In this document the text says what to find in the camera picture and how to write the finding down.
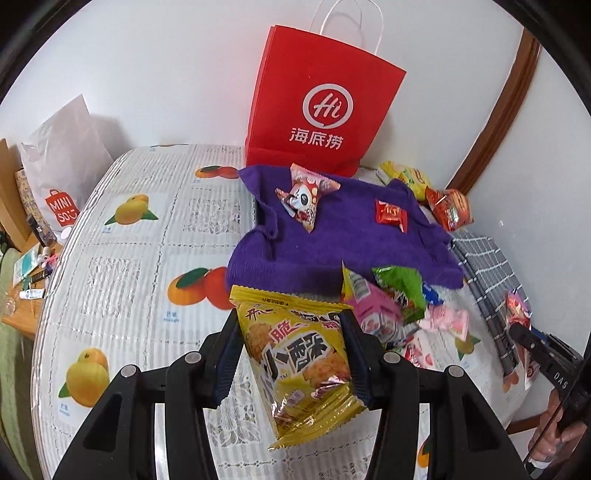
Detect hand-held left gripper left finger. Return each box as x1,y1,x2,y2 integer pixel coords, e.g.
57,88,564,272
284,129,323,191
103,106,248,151
52,310,243,480

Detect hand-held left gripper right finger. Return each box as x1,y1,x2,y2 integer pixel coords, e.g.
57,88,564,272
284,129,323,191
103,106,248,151
339,309,532,480

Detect red white strawberry packet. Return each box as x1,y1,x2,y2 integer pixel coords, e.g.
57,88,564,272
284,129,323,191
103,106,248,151
402,332,437,367

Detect yellow snack packet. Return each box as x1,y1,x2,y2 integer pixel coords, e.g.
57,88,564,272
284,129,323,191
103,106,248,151
229,285,366,452

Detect pale pink snack packet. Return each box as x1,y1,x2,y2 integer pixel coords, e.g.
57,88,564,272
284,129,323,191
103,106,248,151
418,305,469,344

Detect green snack packet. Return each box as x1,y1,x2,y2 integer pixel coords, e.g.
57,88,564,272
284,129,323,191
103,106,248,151
372,264,428,324

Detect purple towel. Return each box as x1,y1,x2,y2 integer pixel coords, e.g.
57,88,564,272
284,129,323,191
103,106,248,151
226,165,465,305

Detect small red snack packet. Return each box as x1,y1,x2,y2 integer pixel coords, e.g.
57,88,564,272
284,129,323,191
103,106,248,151
375,199,410,233

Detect panda print snack packet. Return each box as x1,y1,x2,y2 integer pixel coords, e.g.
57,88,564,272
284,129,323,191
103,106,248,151
276,163,341,234

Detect person's right hand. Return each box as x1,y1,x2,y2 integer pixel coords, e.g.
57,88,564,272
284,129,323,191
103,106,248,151
530,389,591,462

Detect grey checked cloth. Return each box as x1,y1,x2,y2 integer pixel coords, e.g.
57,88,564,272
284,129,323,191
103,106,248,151
450,231,532,393

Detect fruit print tablecloth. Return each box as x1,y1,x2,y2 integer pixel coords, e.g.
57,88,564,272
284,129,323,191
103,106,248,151
30,143,546,480

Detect orange chip bag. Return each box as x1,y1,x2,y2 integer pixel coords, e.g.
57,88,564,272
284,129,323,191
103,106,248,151
425,187,474,232

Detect yellow chip bag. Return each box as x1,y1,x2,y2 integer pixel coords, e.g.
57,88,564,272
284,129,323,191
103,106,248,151
376,161,432,201

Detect wooden side table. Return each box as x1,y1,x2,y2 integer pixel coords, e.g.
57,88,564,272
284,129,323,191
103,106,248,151
0,240,63,340

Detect green cloth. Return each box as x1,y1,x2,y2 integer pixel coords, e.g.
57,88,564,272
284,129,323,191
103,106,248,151
0,249,42,462

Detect small teal white box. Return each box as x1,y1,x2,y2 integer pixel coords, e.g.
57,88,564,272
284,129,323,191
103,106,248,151
14,249,40,284

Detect patterned box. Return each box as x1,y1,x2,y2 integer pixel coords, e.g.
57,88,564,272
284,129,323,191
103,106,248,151
14,168,47,232

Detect white paper bag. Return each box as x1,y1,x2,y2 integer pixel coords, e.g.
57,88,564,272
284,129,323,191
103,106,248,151
18,93,93,234

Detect brown cardboard box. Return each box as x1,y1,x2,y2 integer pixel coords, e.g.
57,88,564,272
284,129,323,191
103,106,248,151
0,138,42,252

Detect red paper bag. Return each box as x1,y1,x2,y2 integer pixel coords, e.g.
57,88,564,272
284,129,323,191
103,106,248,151
245,0,407,178

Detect brown wooden door frame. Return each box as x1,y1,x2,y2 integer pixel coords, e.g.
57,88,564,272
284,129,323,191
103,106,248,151
445,28,541,195

